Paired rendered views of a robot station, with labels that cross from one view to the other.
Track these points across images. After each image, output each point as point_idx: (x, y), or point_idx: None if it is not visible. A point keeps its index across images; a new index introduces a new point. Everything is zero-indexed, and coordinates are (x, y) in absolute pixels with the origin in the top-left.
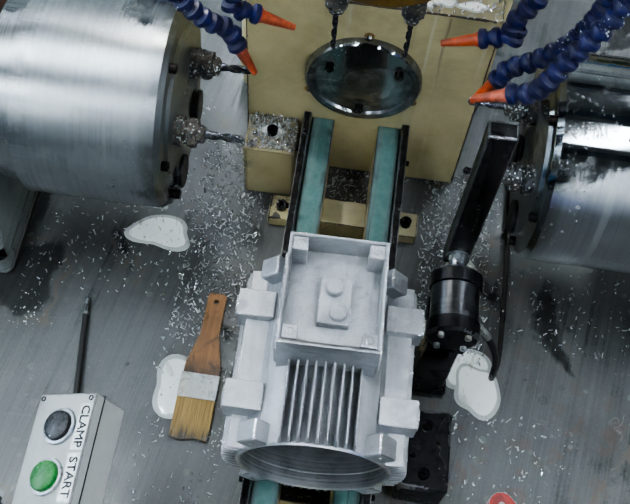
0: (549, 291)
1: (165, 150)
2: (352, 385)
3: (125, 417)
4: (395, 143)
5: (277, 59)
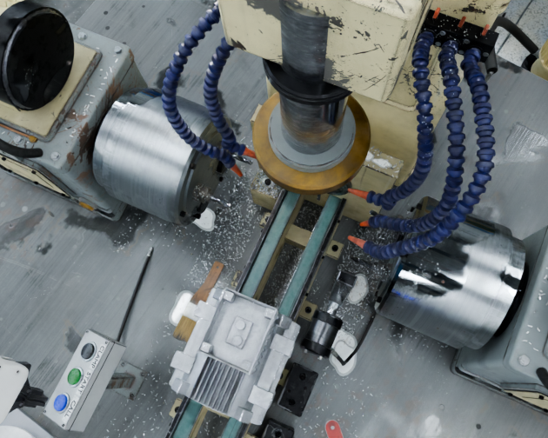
0: None
1: (184, 205)
2: (235, 381)
3: (153, 318)
4: (335, 208)
5: None
